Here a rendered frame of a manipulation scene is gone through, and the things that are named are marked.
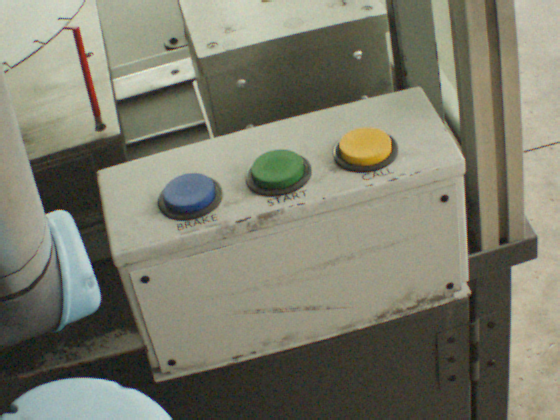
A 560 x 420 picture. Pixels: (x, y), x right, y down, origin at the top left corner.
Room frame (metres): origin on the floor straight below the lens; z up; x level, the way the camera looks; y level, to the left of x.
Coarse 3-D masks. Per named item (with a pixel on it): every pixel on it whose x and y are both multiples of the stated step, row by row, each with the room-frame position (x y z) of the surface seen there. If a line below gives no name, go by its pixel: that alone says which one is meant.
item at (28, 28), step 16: (0, 0) 1.04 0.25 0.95; (16, 0) 1.03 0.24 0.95; (32, 0) 1.02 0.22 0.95; (48, 0) 1.01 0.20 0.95; (64, 0) 1.00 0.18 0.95; (80, 0) 0.99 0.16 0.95; (0, 16) 1.00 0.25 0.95; (16, 16) 0.99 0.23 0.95; (32, 16) 0.98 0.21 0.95; (48, 16) 0.98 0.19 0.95; (64, 16) 0.97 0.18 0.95; (0, 32) 0.97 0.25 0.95; (16, 32) 0.96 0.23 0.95; (32, 32) 0.95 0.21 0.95; (48, 32) 0.94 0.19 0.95; (0, 48) 0.94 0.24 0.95; (16, 48) 0.93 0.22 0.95; (32, 48) 0.92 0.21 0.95; (16, 64) 0.90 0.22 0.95
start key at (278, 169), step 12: (264, 156) 0.74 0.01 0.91; (276, 156) 0.74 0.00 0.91; (288, 156) 0.74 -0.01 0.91; (252, 168) 0.73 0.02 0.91; (264, 168) 0.73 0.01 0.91; (276, 168) 0.73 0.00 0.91; (288, 168) 0.72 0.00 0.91; (300, 168) 0.72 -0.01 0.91; (264, 180) 0.72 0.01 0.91; (276, 180) 0.71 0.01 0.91; (288, 180) 0.71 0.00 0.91
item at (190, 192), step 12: (180, 180) 0.73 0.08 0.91; (192, 180) 0.73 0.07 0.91; (204, 180) 0.73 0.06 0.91; (168, 192) 0.72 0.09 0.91; (180, 192) 0.72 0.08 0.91; (192, 192) 0.72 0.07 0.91; (204, 192) 0.71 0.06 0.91; (168, 204) 0.71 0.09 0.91; (180, 204) 0.71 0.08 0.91; (192, 204) 0.70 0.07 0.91; (204, 204) 0.71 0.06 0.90
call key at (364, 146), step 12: (348, 132) 0.76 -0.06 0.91; (360, 132) 0.75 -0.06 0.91; (372, 132) 0.75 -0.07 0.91; (384, 132) 0.75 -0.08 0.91; (348, 144) 0.74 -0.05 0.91; (360, 144) 0.74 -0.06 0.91; (372, 144) 0.73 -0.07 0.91; (384, 144) 0.73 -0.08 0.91; (348, 156) 0.73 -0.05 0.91; (360, 156) 0.72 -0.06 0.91; (372, 156) 0.72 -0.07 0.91; (384, 156) 0.72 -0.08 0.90
